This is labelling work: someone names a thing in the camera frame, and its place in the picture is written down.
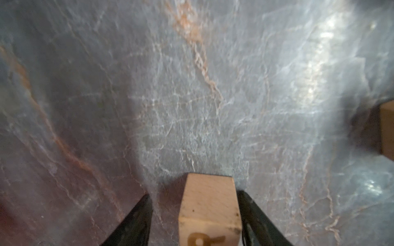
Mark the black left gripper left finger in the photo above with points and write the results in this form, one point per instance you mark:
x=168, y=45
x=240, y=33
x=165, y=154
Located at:
x=134, y=230

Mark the wooden block letter R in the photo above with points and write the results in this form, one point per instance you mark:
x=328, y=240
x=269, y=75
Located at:
x=209, y=212

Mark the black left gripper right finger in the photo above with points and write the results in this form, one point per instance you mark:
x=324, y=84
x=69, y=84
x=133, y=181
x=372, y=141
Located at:
x=258, y=229

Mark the wooden block letter E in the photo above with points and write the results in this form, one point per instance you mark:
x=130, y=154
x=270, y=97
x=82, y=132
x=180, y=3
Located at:
x=387, y=129

